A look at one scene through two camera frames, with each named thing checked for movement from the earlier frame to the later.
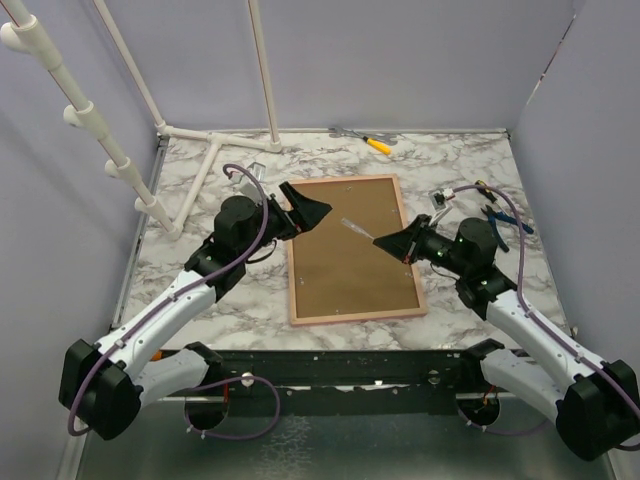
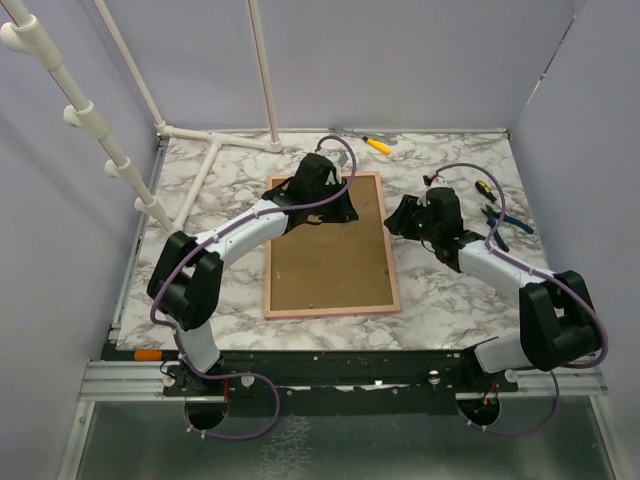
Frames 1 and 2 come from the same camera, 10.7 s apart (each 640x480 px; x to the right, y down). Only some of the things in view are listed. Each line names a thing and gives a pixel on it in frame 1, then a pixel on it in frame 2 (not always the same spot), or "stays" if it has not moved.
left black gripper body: [282, 226] to [327, 210]
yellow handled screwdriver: [380, 146] stays
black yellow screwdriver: [486, 191] stays
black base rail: [352, 383] stays
